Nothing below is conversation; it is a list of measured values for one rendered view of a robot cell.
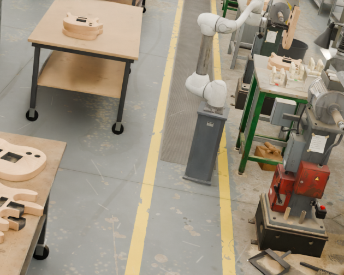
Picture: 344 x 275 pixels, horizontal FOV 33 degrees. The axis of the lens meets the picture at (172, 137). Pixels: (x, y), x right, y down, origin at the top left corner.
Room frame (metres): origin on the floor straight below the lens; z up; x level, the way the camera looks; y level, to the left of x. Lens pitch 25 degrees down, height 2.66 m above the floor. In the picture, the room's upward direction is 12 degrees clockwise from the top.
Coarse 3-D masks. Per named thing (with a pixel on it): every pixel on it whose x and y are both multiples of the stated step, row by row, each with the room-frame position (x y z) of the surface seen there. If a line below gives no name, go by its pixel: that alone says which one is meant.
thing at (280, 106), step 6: (276, 102) 4.28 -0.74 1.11; (282, 102) 4.28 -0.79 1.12; (288, 102) 4.31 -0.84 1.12; (294, 102) 4.34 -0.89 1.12; (276, 108) 4.27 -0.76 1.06; (282, 108) 4.28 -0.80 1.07; (288, 108) 4.28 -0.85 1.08; (294, 108) 4.28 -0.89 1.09; (276, 114) 4.27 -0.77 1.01; (282, 114) 4.28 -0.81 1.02; (270, 120) 4.31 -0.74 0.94; (276, 120) 4.27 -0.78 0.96; (282, 120) 4.28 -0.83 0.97; (288, 120) 4.28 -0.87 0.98; (282, 126) 4.28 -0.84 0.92; (288, 126) 4.28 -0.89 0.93
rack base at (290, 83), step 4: (288, 76) 5.28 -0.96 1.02; (284, 80) 5.35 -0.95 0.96; (288, 80) 5.20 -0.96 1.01; (292, 80) 5.20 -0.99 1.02; (284, 84) 5.28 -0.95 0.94; (288, 84) 5.20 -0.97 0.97; (292, 84) 5.20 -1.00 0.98; (296, 84) 5.20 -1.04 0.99; (300, 84) 5.20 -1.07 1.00; (288, 88) 5.20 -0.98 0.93; (292, 88) 5.20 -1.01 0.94; (296, 88) 5.20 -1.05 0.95; (300, 88) 5.20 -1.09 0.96
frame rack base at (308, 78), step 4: (304, 68) 5.42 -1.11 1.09; (304, 72) 5.36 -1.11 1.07; (308, 72) 5.29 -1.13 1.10; (304, 76) 5.29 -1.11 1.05; (308, 76) 5.20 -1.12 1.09; (312, 76) 5.20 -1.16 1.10; (320, 76) 5.23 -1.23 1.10; (304, 80) 5.23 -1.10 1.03; (308, 80) 5.20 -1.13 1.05; (312, 80) 5.20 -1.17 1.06; (304, 84) 5.20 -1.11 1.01; (308, 84) 5.20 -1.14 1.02; (304, 88) 5.20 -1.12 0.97
